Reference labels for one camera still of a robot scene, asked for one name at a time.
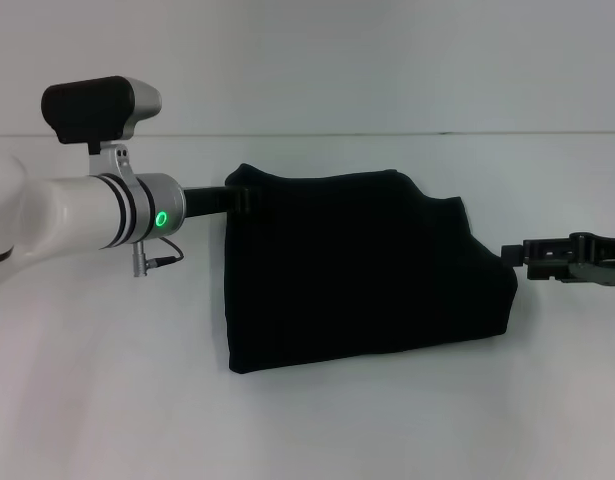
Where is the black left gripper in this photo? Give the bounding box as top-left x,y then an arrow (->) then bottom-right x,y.
182,184 -> 261,220

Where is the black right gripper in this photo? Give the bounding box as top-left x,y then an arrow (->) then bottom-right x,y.
501,230 -> 615,289

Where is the black shirt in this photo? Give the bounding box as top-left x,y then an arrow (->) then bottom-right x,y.
221,162 -> 519,375

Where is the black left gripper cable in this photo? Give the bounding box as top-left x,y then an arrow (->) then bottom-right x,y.
131,236 -> 185,278

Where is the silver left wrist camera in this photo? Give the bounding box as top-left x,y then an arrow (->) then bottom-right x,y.
40,74 -> 164,175

